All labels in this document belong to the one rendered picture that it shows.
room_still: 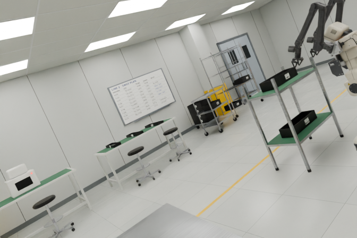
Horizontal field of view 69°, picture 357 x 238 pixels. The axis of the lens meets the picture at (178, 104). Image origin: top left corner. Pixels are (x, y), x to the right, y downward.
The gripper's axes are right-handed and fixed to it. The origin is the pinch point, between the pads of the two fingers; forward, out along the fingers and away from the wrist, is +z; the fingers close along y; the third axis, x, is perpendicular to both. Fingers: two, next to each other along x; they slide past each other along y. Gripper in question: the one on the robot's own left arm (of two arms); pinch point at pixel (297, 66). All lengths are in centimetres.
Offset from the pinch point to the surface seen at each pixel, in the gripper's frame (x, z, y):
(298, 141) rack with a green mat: 20, 75, 25
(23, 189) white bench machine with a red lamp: -322, 187, 261
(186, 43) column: -492, 85, -295
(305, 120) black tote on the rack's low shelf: 6, 75, -21
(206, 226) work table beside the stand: 60, 6, 209
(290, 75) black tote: -22.7, 24.9, -33.2
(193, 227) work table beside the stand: 55, 9, 212
